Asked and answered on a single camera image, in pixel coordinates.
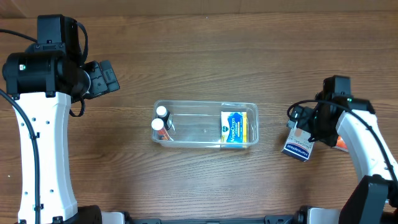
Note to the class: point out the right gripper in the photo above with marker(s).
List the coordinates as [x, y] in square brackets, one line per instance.
[315, 131]

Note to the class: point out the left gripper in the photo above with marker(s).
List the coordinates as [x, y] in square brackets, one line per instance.
[104, 79]

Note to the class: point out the white blue Hansaplast box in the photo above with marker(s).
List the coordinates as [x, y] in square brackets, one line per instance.
[297, 144]

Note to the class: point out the red orange small box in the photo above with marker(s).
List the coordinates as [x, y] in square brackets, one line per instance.
[340, 144]

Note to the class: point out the dark bottle white cap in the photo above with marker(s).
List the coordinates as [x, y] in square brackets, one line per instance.
[165, 115]

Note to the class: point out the orange tube white cap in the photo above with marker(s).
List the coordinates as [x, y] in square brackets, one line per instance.
[159, 127]

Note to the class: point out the blue yellow VapoDrops box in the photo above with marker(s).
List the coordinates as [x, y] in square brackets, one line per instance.
[234, 127]

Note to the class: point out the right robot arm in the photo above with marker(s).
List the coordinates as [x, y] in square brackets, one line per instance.
[339, 115]

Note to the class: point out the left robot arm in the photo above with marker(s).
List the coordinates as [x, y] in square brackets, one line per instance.
[42, 83]

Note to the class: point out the clear plastic container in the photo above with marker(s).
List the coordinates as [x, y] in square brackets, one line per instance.
[197, 124]

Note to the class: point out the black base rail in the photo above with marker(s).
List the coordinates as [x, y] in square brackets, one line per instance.
[214, 221]

